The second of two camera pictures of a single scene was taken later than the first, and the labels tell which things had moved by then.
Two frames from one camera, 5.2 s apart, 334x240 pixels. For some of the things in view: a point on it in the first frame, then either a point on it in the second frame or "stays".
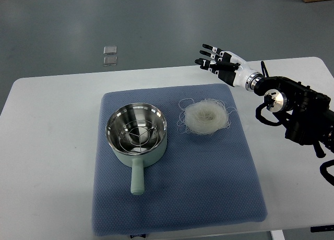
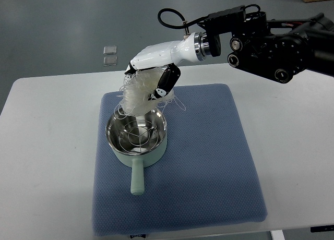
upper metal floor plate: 110,50 stays
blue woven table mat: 200,181 stays
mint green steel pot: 137,133 stays
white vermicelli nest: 205,116 to 135,88
